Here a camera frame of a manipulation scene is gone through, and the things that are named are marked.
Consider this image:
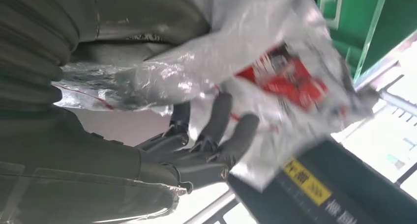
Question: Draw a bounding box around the black inbound scanner machine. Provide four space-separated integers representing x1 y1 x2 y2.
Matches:
227 138 417 224

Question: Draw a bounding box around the black yellow label strip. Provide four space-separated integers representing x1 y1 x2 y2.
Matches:
282 158 359 224

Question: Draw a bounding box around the green plastic crate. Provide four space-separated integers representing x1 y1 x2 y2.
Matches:
317 0 417 84

